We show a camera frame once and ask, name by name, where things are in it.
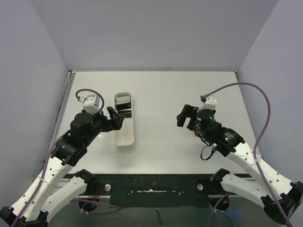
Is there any aluminium rail frame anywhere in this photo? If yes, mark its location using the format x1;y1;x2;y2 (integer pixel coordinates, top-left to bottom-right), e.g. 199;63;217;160
42;70;76;166

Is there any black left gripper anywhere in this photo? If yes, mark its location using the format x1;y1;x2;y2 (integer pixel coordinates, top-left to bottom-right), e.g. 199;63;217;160
83;106;124;146

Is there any black card upper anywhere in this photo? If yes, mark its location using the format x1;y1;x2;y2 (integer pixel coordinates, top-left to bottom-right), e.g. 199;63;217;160
115;102;132;111

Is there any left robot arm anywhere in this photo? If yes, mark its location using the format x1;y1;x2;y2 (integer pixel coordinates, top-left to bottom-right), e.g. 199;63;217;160
0;107;125;227

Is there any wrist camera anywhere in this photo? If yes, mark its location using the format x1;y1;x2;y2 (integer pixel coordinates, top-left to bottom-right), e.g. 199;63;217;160
82;95;100;114
198;96;217;111

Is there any white oblong tray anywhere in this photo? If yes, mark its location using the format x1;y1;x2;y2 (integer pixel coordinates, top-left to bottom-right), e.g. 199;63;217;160
114;92;135;151

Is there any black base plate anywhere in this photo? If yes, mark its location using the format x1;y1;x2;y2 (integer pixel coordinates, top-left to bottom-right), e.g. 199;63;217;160
80;174;225;208

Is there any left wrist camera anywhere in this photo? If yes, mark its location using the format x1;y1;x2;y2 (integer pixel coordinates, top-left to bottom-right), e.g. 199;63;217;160
82;95;100;114

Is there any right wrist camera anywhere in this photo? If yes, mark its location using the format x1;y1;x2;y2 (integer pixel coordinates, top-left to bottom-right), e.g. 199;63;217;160
198;96;217;111

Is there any black credit card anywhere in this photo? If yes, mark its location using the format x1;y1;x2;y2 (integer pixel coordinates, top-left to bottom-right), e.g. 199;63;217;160
117;109;132;118

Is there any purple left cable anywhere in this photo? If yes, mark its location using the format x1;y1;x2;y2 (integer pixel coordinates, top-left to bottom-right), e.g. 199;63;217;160
9;88;123;227

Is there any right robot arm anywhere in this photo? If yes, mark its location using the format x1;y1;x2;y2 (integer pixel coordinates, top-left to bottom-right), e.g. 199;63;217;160
177;105;303;225

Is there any white card stack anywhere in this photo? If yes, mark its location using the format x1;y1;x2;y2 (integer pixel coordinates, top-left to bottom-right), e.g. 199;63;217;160
115;93;131;104

